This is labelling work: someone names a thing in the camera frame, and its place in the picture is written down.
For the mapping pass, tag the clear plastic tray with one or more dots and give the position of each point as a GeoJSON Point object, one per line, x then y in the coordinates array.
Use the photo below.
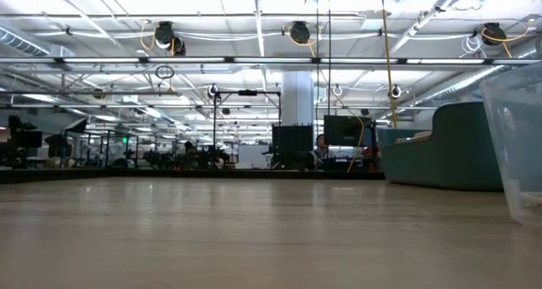
{"type": "Point", "coordinates": [521, 145]}

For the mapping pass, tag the background black robot arm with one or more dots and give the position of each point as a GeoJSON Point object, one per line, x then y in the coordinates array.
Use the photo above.
{"type": "Point", "coordinates": [214, 155]}

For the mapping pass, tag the white building column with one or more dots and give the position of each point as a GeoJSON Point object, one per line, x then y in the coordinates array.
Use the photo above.
{"type": "Point", "coordinates": [296, 98]}

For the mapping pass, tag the person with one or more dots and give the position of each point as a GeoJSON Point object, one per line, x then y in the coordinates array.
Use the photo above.
{"type": "Point", "coordinates": [320, 145]}

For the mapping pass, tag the long ceiling light strip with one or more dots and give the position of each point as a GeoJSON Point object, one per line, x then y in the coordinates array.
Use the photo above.
{"type": "Point", "coordinates": [271, 60]}

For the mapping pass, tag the black cabinet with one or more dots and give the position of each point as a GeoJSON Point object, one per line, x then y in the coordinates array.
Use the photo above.
{"type": "Point", "coordinates": [292, 147]}

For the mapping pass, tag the white background panel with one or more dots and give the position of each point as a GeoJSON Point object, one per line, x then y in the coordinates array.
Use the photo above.
{"type": "Point", "coordinates": [253, 155]}

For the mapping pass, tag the background computer monitor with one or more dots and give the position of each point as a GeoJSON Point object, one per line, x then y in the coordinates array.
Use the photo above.
{"type": "Point", "coordinates": [29, 139]}

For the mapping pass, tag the silver ventilation duct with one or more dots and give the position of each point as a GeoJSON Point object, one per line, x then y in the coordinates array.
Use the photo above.
{"type": "Point", "coordinates": [457, 85]}
{"type": "Point", "coordinates": [21, 43]}

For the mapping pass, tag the black wall screen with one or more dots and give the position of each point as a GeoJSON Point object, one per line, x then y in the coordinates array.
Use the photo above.
{"type": "Point", "coordinates": [347, 130]}

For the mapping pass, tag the background black station frame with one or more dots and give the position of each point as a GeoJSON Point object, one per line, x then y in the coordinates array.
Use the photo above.
{"type": "Point", "coordinates": [247, 92]}

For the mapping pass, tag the black aluminium table frame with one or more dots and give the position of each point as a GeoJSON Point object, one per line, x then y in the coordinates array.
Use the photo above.
{"type": "Point", "coordinates": [127, 173]}

